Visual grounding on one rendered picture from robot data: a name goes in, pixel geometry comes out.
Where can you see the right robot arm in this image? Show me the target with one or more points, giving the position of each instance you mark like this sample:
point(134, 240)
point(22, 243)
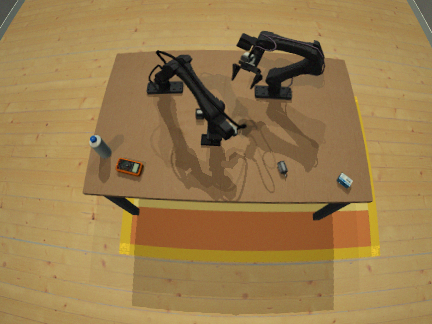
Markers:
point(200, 92)

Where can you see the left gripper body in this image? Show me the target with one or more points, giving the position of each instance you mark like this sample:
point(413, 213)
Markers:
point(250, 65)

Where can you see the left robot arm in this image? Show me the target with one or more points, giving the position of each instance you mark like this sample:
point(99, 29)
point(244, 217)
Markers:
point(277, 75)

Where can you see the grey bottle with blue cap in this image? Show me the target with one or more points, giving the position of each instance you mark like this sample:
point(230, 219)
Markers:
point(100, 146)

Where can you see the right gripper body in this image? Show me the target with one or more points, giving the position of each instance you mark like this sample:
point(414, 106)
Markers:
point(213, 135)

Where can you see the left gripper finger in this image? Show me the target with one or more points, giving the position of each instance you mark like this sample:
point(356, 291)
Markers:
point(257, 78)
point(235, 72)

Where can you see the small blue and white box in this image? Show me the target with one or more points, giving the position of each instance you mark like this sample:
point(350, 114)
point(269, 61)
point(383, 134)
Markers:
point(344, 180)

